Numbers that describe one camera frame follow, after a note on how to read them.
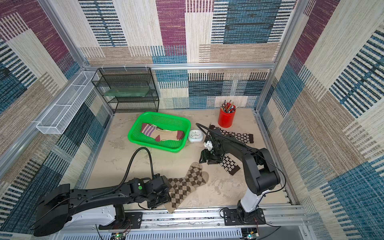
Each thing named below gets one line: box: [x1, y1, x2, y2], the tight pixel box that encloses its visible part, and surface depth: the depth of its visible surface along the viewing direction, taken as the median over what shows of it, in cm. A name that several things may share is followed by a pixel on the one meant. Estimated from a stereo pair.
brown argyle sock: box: [164, 162, 209, 213], surface depth 85 cm
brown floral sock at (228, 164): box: [219, 153, 241, 176], surface depth 93 cm
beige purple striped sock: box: [141, 123, 185, 142], surface depth 105 cm
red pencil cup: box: [218, 99, 237, 128], surface depth 107 cm
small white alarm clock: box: [188, 129, 204, 143], surface depth 104 cm
